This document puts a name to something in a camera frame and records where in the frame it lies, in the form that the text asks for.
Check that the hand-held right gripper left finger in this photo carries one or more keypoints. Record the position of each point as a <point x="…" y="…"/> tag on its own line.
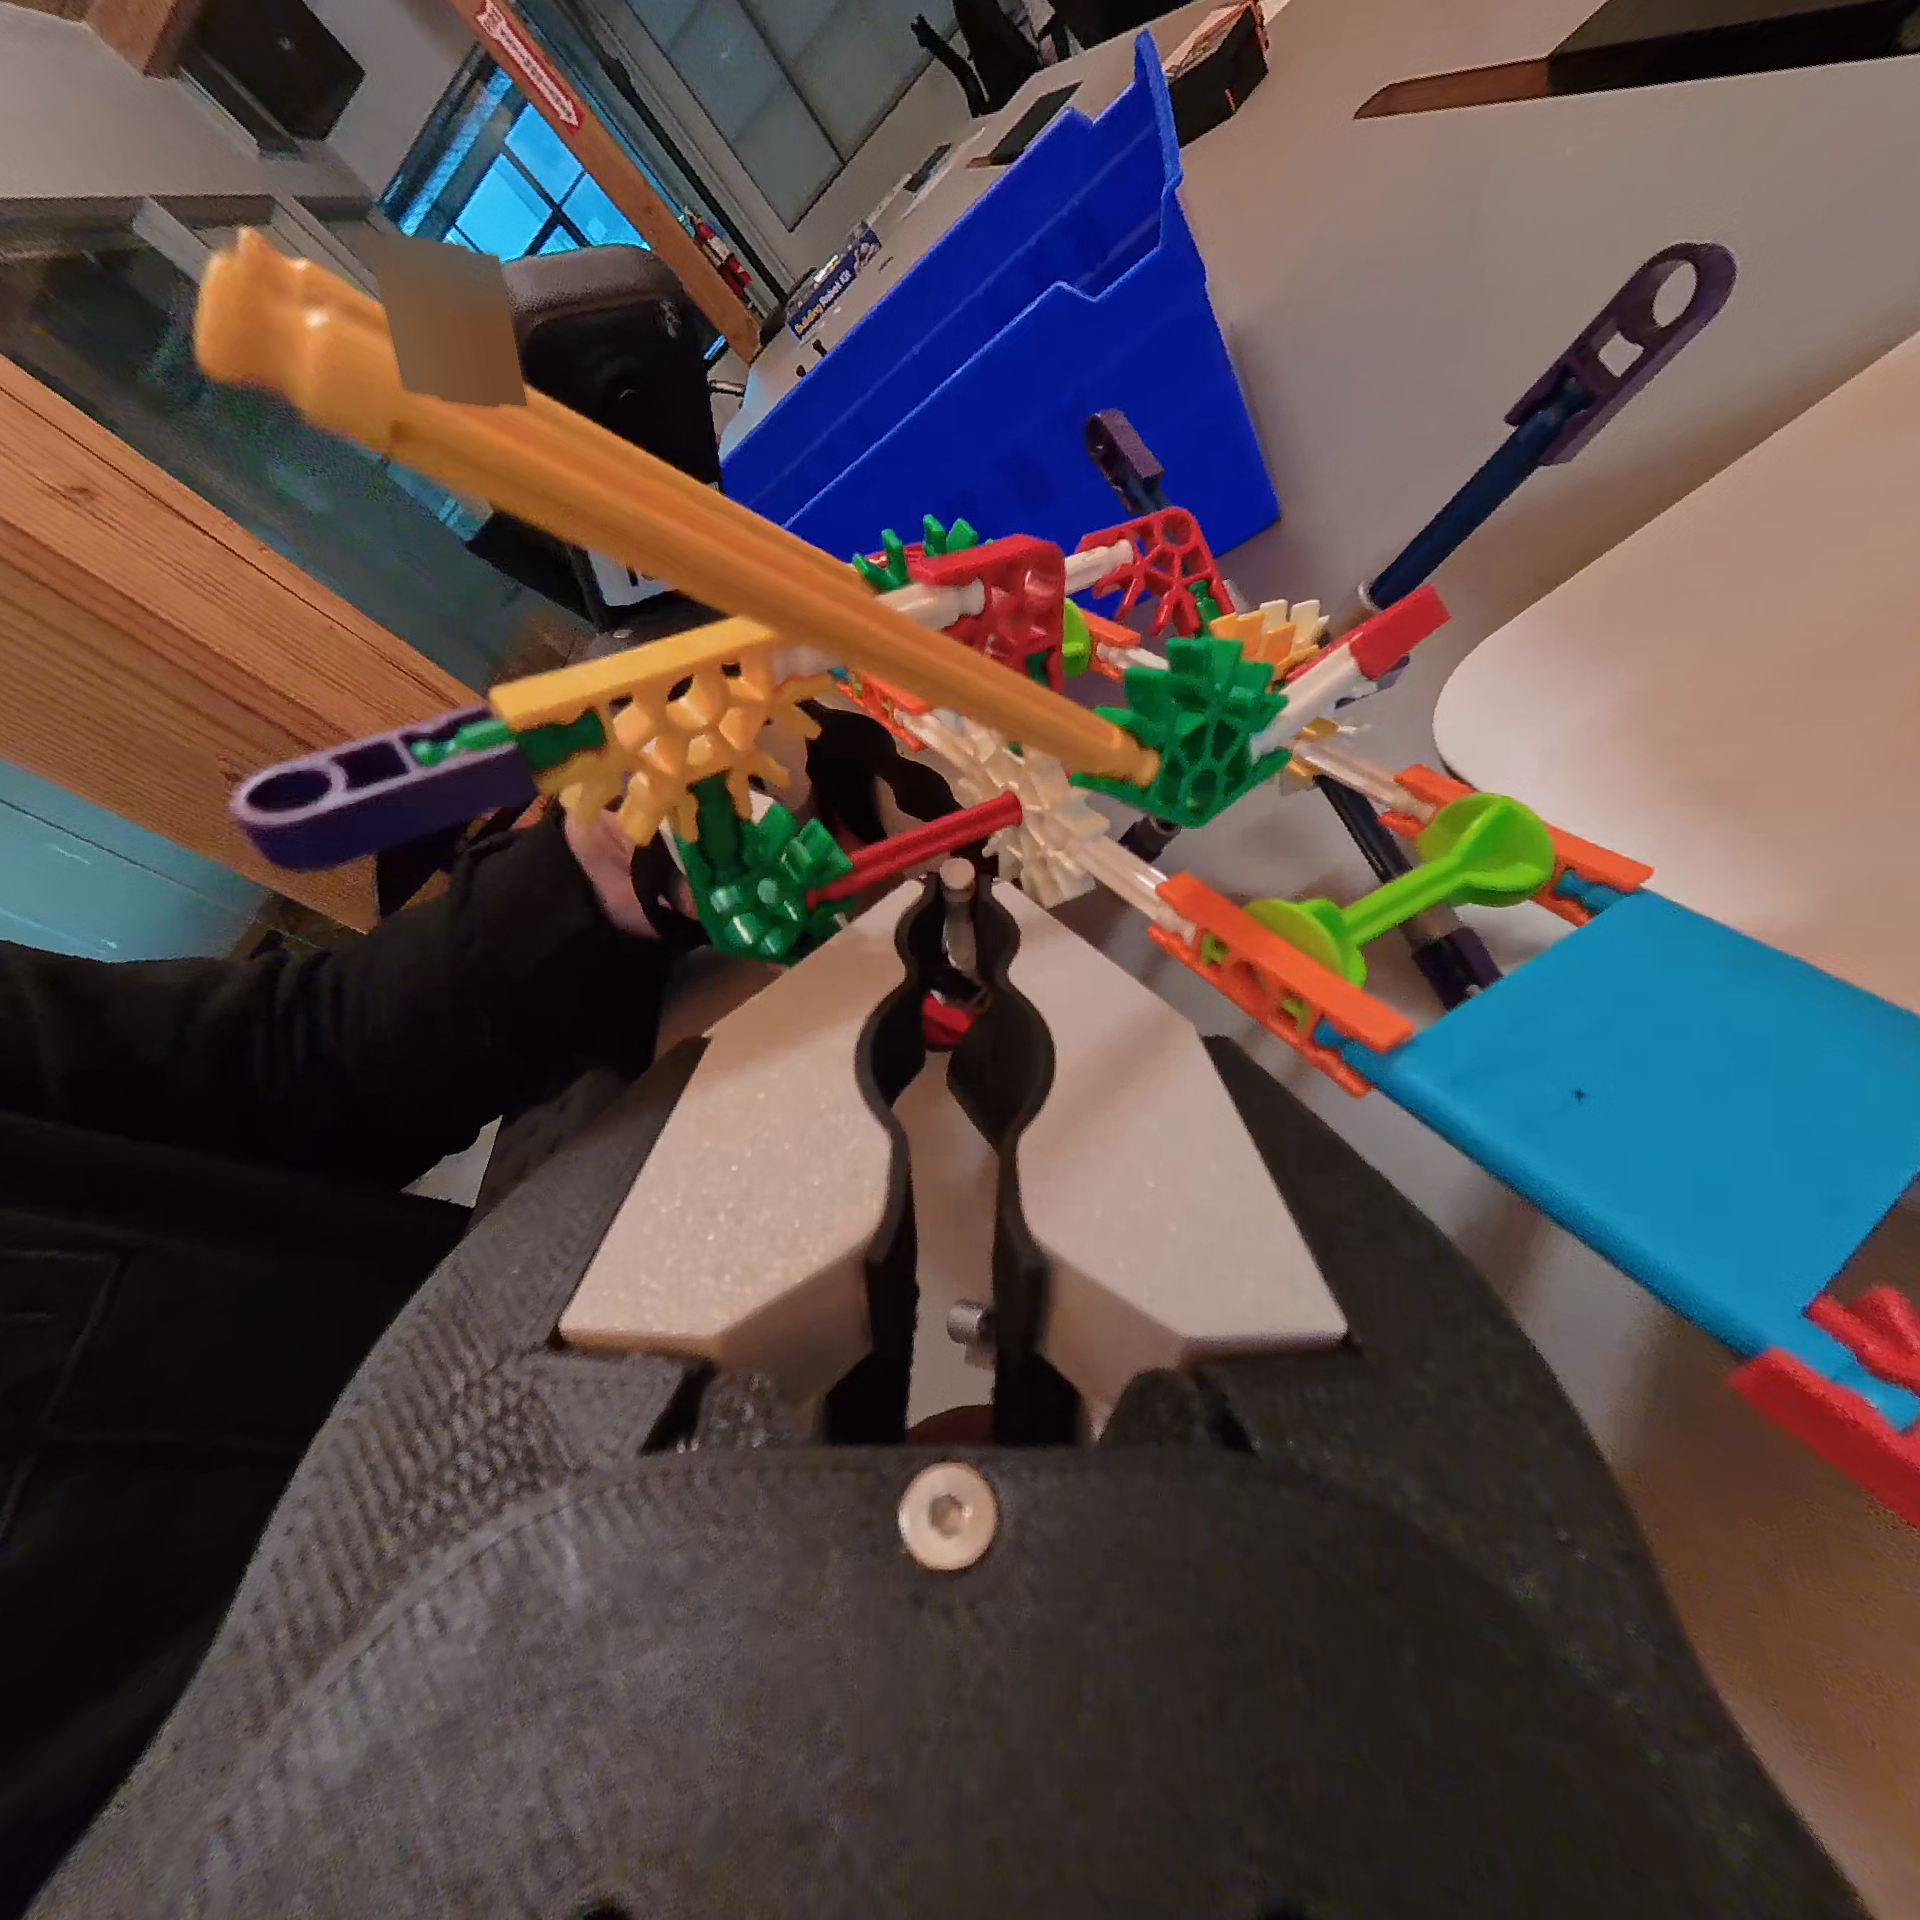
<point x="720" y="1199"/>

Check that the black box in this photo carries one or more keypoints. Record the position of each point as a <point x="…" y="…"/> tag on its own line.
<point x="1213" y="77"/>

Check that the person's left forearm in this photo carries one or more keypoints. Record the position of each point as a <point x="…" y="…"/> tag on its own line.
<point x="301" y="1019"/>

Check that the person's black clothing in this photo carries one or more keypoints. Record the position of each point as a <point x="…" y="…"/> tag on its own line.
<point x="119" y="1427"/>

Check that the person's left hand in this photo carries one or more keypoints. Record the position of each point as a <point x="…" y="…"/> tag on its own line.
<point x="621" y="870"/>

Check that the blue plastic bin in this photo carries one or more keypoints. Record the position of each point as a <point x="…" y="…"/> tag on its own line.
<point x="1019" y="377"/>

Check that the red fire extinguisher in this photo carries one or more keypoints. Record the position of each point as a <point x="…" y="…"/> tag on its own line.
<point x="732" y="267"/>

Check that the slanted wooden beam red sign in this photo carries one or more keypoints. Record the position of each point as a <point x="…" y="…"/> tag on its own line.
<point x="628" y="167"/>

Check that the window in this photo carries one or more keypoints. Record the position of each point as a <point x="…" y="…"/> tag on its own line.
<point x="509" y="182"/>

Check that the blue cardboard box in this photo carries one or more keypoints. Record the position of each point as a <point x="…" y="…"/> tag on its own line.
<point x="834" y="287"/>

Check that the thick wooden beam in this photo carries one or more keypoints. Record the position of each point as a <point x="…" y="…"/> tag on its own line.
<point x="148" y="629"/>

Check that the colourful plastic construction toy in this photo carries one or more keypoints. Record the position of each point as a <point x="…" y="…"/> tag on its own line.
<point x="1620" y="1080"/>

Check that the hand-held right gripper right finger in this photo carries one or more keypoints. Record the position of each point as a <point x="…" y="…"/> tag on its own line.
<point x="1169" y="1199"/>

